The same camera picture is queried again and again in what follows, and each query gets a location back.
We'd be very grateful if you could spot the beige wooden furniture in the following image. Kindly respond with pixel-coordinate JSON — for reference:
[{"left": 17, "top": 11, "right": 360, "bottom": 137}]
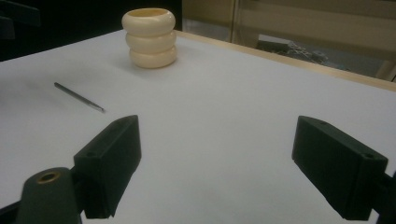
[{"left": 181, "top": 0, "right": 396, "bottom": 82}]

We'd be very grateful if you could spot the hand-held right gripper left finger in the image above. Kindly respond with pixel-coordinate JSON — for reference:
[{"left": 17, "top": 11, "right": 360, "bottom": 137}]
[{"left": 73, "top": 114, "right": 143, "bottom": 219}]

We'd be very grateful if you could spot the grey metal pen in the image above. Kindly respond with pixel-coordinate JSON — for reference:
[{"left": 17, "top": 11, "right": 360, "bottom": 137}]
[{"left": 53, "top": 81, "right": 106, "bottom": 114}]

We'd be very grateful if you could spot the dark equipment on floor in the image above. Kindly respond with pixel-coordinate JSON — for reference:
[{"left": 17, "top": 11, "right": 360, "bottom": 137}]
[{"left": 255, "top": 39, "right": 349, "bottom": 71}]

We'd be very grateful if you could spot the cream ribbed pen holder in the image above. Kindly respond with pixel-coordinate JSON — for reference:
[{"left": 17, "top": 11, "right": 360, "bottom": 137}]
[{"left": 120, "top": 7, "right": 178, "bottom": 70}]

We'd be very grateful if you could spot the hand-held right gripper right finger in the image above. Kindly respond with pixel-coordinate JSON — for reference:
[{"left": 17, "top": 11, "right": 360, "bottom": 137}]
[{"left": 291, "top": 115, "right": 389, "bottom": 222}]

